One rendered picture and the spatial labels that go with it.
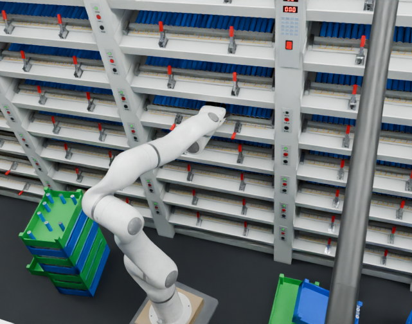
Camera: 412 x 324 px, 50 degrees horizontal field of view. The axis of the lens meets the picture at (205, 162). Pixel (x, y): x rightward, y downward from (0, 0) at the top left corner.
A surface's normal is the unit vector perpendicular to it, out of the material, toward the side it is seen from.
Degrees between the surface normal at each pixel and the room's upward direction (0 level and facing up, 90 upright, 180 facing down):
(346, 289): 22
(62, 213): 0
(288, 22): 90
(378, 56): 31
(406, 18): 109
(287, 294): 0
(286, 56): 90
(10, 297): 0
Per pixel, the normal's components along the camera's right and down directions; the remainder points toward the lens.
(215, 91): -0.20, -0.43
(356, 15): -0.26, 0.89
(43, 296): -0.11, -0.69
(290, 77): -0.31, 0.71
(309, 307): 0.22, -0.59
